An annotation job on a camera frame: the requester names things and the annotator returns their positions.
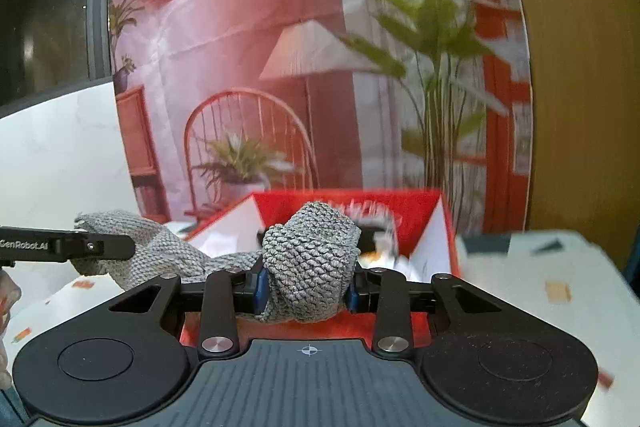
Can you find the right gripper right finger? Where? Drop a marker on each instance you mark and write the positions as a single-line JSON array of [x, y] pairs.
[[356, 296]]

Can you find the yellow wooden board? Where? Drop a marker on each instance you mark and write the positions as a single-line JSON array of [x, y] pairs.
[[585, 71]]

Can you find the red cardboard box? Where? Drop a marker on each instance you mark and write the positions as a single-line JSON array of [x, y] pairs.
[[408, 230]]

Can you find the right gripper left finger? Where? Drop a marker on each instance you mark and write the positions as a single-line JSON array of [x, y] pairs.
[[256, 285]]

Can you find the person's left hand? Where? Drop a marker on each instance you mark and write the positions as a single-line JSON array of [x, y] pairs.
[[10, 293]]

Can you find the grey knitted cloth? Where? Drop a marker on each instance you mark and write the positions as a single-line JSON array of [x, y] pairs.
[[307, 277]]

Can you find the white patterned table cloth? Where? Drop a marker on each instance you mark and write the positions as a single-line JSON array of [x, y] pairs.
[[558, 276]]

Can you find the printed room backdrop cloth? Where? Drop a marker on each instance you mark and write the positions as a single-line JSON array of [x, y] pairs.
[[218, 99]]

